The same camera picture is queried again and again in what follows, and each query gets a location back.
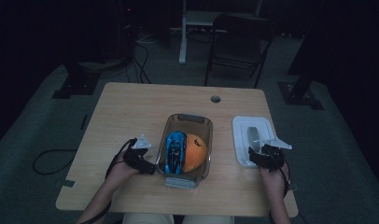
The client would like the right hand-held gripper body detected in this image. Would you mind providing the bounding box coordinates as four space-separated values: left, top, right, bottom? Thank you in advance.
255 137 293 173

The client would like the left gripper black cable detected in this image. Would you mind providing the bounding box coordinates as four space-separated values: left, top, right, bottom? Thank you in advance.
78 137 138 224

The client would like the white box lid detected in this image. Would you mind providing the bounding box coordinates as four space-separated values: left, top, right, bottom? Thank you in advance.
232 115 277 169

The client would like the black looped floor cable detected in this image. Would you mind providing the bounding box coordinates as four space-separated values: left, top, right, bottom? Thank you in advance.
32 148 78 175

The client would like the white desk frame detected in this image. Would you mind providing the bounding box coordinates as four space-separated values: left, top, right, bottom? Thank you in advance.
178 0 264 65

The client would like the person's right hand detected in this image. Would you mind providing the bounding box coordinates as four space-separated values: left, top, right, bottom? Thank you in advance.
258 161 290 201

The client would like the black marker pen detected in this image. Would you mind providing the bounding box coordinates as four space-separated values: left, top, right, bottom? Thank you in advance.
79 114 89 131

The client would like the black stand base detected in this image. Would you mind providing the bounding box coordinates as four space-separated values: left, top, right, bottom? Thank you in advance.
51 61 102 100
277 69 325 111

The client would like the orange plush toy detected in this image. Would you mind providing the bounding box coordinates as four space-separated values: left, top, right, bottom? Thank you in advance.
181 133 208 174

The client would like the black folding chair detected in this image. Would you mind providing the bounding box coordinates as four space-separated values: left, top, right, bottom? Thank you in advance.
204 13 277 89

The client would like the black floor cables bundle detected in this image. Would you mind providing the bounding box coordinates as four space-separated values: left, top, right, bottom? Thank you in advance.
124 42 153 85

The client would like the blue toy car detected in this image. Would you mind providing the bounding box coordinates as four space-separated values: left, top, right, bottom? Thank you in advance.
163 130 188 175

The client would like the person's left hand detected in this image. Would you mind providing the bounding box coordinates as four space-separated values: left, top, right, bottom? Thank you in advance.
105 150 141 189

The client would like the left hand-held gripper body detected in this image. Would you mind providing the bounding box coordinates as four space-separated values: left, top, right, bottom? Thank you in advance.
122 133 154 172

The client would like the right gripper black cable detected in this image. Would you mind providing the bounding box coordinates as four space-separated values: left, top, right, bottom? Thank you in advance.
267 160 292 224

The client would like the clear grey storage box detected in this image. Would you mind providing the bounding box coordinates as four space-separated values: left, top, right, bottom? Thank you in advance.
155 113 215 189

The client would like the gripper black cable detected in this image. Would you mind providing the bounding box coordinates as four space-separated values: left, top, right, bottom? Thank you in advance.
78 137 138 224
267 160 292 224

